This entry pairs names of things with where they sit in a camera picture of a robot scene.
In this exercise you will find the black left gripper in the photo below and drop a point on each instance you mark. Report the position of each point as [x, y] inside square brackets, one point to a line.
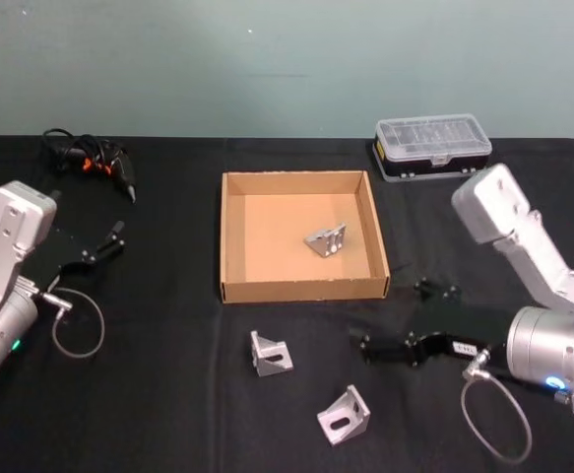
[52, 258]

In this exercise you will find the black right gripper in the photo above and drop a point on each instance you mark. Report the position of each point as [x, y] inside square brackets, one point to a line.
[468, 345]

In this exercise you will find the shallow brown cardboard tray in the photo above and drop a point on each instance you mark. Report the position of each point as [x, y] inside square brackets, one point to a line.
[276, 222]

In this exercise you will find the clear plastic case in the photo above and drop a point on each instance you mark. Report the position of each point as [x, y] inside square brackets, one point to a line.
[431, 140]

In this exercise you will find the black table cloth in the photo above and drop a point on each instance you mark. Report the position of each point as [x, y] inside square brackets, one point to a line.
[168, 404]

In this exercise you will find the silver metal corner bracket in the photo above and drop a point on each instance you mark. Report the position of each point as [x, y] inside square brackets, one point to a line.
[272, 362]
[340, 419]
[327, 241]

